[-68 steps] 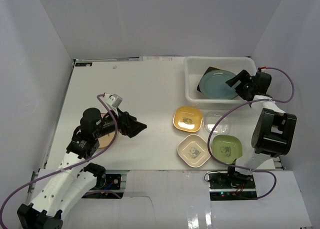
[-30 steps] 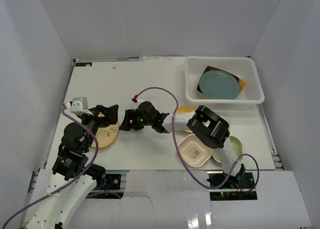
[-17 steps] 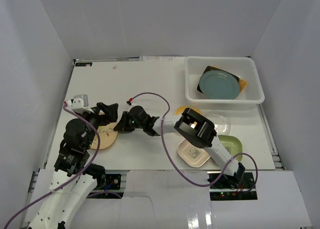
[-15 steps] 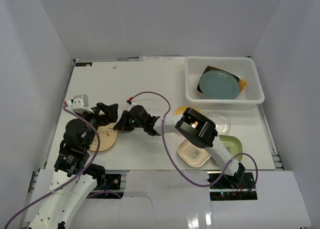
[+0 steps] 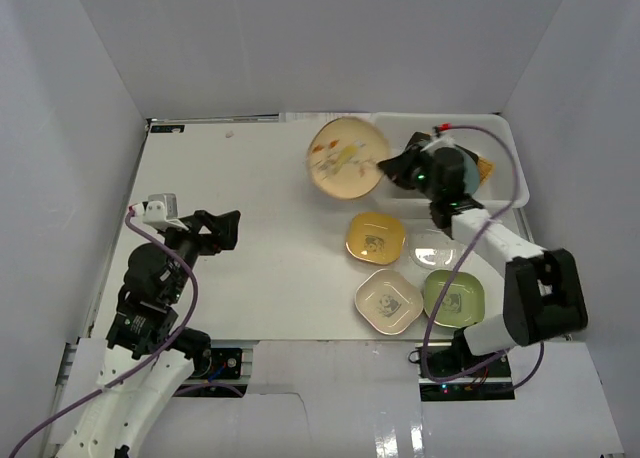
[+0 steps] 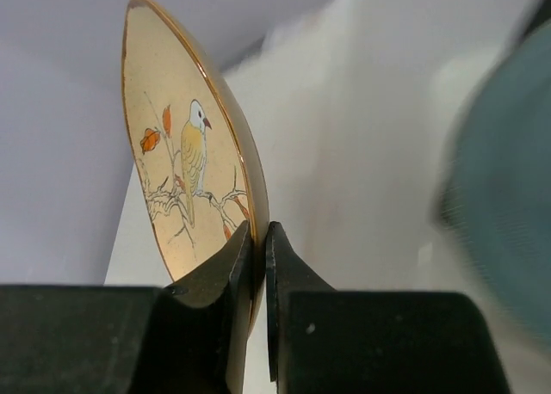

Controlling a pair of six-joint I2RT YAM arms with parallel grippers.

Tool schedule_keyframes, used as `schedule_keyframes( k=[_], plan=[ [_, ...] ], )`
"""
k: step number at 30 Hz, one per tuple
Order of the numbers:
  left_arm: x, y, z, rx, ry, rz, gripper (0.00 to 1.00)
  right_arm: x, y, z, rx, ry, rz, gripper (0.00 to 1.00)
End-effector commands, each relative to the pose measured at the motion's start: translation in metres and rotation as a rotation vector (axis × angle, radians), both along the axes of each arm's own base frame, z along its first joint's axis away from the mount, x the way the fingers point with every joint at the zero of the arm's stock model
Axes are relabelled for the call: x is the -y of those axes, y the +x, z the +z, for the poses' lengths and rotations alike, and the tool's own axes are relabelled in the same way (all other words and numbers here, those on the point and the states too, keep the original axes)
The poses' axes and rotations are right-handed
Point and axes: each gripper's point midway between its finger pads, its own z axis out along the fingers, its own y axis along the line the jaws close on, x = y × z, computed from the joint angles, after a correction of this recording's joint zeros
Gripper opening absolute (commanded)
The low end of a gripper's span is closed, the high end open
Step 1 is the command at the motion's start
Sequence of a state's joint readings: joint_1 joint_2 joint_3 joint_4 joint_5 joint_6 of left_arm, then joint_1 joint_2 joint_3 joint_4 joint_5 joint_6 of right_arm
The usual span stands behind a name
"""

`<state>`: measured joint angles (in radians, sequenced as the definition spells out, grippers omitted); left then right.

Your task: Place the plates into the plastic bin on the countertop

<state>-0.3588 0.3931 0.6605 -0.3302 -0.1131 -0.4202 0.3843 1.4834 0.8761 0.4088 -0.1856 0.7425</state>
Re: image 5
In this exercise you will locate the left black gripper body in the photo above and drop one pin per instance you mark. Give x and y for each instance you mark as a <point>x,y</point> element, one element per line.
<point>208,233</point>

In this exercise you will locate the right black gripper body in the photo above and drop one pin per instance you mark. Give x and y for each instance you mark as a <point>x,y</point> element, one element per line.
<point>423,185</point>

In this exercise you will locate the woven fan-shaped basket plate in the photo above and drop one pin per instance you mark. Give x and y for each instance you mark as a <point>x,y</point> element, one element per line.
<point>485,169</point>

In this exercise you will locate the beige bird branch plate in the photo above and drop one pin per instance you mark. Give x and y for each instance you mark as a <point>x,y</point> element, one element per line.
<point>342,159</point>

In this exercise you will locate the yellow panda square dish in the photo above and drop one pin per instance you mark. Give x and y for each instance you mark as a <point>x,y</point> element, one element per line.
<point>375,238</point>

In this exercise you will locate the clear plastic dish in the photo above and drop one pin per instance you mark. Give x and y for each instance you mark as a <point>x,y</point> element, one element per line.
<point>432,249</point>

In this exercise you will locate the cream panda square dish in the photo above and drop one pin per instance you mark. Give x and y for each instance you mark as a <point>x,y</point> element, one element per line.
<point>388,302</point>

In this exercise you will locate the green panda square dish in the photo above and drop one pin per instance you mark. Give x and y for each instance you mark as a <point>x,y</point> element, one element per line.
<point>464,303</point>

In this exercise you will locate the black square amber plate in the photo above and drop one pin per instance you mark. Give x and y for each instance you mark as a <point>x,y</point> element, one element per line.
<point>417,138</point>

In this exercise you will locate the teal round plate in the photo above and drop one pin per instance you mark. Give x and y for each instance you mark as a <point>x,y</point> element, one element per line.
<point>471,175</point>

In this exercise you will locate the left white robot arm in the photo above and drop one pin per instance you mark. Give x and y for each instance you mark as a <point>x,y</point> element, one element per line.
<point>150,351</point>

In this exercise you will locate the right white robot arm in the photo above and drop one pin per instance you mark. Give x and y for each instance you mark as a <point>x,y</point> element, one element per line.
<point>542,295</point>

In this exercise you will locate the white plastic bin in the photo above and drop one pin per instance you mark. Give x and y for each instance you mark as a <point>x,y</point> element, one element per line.
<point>494,193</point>

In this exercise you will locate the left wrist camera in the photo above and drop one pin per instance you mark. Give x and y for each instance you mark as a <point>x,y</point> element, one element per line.
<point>159,211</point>

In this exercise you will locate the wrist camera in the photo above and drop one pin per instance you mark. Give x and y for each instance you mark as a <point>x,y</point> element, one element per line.
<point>159,211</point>
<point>441,137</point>

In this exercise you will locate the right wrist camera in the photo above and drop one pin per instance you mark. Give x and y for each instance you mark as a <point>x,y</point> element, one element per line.
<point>441,137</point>

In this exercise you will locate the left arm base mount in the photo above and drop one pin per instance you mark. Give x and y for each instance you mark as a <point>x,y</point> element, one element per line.
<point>222,371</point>

